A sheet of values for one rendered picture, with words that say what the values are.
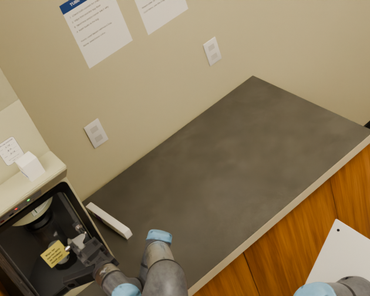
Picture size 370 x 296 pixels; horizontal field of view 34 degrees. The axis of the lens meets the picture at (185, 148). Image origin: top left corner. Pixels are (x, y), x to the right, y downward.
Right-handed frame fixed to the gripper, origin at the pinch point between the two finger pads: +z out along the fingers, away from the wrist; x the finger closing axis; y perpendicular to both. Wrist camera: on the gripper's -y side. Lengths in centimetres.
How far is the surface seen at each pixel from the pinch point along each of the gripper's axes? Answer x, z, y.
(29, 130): 39.9, 4.8, 13.4
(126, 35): 18, 47, 68
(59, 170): 30.2, -6.4, 11.9
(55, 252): -1.4, 3.5, -5.2
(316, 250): -73, -23, 70
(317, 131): -37, -8, 99
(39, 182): 31.1, -5.8, 5.6
